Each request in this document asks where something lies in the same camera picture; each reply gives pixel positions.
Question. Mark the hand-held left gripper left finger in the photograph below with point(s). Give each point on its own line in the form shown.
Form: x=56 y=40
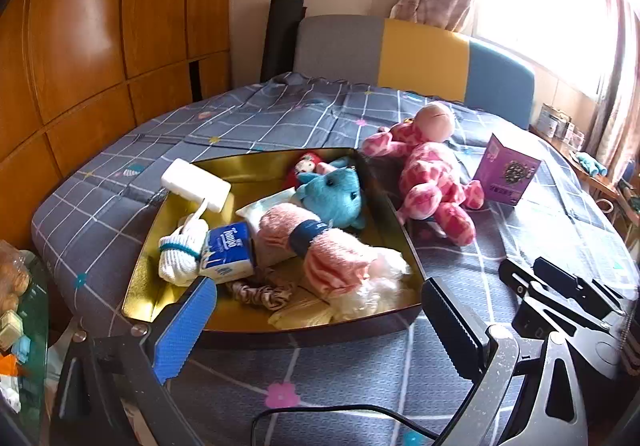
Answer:
x=182 y=326

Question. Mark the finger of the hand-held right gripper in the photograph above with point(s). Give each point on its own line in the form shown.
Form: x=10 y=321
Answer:
x=560 y=278
x=520 y=281

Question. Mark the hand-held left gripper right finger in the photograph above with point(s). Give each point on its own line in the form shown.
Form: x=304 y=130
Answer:
x=450 y=321

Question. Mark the white sock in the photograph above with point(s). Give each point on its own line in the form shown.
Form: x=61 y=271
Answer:
x=180 y=251

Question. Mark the patterned hair scrunchie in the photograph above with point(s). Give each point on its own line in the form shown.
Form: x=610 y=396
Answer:
x=260 y=296

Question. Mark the white fluffy plush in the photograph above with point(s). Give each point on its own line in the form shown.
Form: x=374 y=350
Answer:
x=370 y=291

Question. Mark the blue white tissue pack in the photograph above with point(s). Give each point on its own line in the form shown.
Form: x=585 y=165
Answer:
x=227 y=251

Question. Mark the cream sock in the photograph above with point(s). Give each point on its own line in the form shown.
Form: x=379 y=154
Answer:
x=300 y=316

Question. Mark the pink towel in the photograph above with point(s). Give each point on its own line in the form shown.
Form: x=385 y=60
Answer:
x=330 y=251

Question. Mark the white foam block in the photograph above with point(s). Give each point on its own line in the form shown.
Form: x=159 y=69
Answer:
x=197 y=183

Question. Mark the white packet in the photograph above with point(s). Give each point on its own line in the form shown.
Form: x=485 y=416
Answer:
x=265 y=208

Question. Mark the gold tin box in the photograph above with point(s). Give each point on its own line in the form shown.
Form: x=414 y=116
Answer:
x=240 y=176

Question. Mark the teal plush toy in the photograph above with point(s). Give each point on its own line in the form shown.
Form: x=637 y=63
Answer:
x=335 y=196

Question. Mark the red strawberry knitted doll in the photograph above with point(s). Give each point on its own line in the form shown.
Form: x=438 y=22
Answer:
x=305 y=166

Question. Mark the wooden desk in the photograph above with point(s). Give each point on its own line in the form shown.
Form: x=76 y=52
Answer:
x=600 y=186

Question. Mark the purple cardboard box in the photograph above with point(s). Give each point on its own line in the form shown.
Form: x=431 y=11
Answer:
x=505 y=171

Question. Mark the teal plush on desk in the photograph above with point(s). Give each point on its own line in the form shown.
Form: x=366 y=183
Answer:
x=590 y=165

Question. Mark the pink giraffe plush toy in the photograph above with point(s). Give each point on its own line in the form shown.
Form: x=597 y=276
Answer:
x=430 y=166

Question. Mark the glass side table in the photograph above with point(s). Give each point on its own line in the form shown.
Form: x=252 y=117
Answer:
x=35 y=326

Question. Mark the white tin can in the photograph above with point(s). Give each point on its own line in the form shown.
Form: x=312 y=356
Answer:
x=550 y=121

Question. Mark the clear snack bag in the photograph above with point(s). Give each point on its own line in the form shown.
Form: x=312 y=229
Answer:
x=12 y=276

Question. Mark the grey yellow blue headboard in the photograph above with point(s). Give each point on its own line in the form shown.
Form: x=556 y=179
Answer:
x=415 y=56

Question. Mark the window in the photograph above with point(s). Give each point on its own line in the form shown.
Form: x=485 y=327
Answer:
x=540 y=1

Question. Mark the black rolled mat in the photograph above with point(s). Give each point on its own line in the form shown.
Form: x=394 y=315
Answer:
x=280 y=36

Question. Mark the wooden wardrobe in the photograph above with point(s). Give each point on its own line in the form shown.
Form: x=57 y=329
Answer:
x=100 y=26

